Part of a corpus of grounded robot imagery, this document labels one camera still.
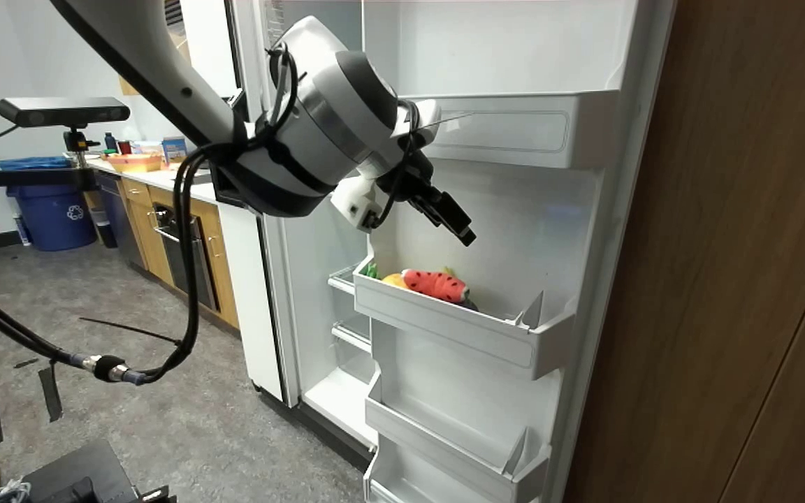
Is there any white lower door rack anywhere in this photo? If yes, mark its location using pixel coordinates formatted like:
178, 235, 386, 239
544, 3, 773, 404
365, 374, 551, 503

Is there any brown wooden panel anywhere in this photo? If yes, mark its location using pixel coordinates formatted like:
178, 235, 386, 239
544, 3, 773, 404
563, 0, 805, 503

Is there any white bottom door rack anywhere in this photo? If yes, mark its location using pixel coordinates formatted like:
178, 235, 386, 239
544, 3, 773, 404
362, 437, 477, 503

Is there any red watermelon plushy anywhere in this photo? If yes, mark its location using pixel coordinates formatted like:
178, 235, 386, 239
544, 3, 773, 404
401, 268, 468, 306

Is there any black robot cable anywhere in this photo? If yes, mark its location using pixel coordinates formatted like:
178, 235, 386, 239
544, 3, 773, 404
0, 144, 238, 388

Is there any black built-in oven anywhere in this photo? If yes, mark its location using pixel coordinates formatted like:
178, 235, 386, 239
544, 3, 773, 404
152, 205, 219, 313

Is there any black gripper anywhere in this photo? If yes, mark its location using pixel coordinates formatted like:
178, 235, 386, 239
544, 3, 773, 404
376, 152, 475, 247

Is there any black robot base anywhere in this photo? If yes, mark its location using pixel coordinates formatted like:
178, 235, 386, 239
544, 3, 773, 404
0, 441, 178, 503

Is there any white middle door rack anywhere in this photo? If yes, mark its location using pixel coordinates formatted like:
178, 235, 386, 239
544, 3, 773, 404
352, 261, 579, 380

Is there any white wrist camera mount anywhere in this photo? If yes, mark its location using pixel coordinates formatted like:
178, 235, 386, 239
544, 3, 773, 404
330, 173, 390, 232

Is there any yellow banana plushy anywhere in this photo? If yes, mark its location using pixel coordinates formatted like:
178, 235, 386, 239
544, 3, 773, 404
383, 275, 408, 292

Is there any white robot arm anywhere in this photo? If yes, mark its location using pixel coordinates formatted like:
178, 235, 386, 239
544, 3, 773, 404
49, 0, 475, 247

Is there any blue recycling bin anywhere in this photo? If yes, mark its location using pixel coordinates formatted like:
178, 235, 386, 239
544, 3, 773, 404
4, 181, 95, 253

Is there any white upper door rack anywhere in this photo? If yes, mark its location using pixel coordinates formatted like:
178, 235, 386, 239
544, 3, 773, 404
424, 93, 625, 170

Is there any black camera on stand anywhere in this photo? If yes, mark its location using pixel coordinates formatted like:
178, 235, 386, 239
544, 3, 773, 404
0, 98, 129, 152

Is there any white door rack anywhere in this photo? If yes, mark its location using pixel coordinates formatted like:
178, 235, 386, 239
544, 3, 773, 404
424, 93, 625, 170
352, 261, 579, 380
365, 374, 551, 503
362, 437, 477, 503

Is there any white refrigerator door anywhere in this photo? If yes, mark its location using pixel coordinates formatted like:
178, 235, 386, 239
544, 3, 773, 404
362, 0, 678, 503

